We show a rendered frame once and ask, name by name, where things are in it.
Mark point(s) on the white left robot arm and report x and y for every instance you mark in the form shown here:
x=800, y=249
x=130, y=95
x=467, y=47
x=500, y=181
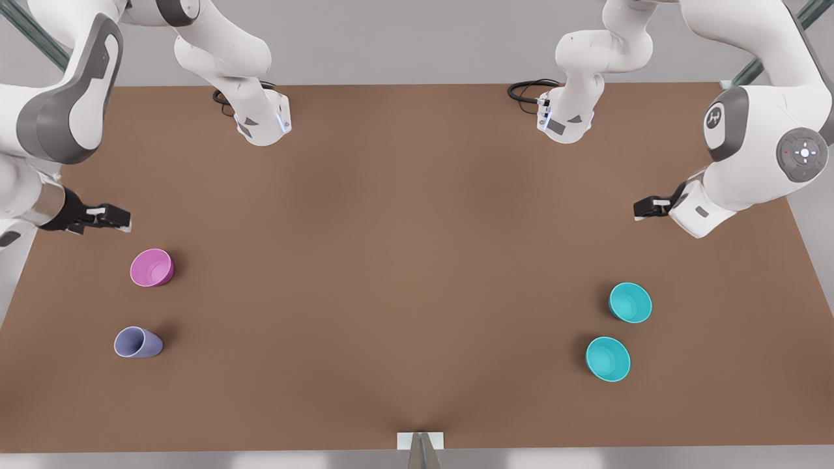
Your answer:
x=762, y=137

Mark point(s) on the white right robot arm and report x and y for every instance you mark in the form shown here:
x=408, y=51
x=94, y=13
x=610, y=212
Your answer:
x=65, y=111

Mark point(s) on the pink bowl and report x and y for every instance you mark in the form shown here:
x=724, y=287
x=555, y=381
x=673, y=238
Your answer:
x=152, y=268

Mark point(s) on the teal bowl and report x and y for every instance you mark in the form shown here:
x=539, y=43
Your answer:
x=630, y=303
x=608, y=359

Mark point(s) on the lavender blue cup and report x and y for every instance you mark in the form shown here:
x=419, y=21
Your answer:
x=138, y=342

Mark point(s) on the silver frame post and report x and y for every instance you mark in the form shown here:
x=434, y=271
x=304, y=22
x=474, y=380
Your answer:
x=422, y=451
x=36, y=32
x=775, y=45

